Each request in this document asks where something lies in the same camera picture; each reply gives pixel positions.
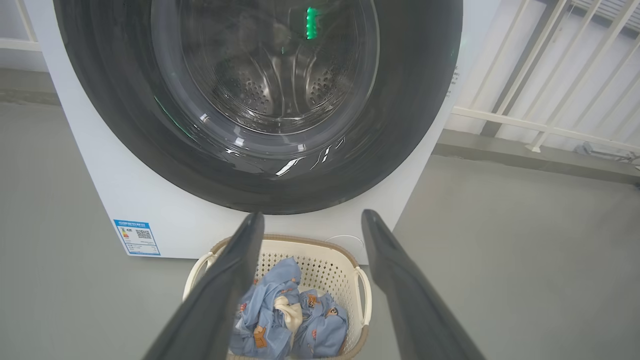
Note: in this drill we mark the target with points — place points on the blue bear-print garment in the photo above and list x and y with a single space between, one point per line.
320 330
270 300

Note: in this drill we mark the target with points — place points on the grey floor fixture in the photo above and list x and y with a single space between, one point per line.
595 150

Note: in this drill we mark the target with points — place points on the round white filter cover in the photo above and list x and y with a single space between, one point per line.
350 241

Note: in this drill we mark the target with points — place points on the blue energy label sticker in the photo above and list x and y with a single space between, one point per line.
137 237

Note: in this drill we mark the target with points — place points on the steel perforated washer drum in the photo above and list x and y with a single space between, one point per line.
250 90

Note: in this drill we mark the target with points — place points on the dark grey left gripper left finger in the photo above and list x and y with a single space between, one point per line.
210 320

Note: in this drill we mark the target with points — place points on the cream perforated laundry basket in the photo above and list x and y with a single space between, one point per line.
325 270

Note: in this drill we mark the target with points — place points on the black round glass washer door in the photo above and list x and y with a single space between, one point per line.
125 125

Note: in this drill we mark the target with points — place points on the white metal railing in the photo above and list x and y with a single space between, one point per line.
500 119

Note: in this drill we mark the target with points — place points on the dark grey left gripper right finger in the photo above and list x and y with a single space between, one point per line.
415 320

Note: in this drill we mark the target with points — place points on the white front-load washing machine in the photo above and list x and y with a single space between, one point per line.
125 190

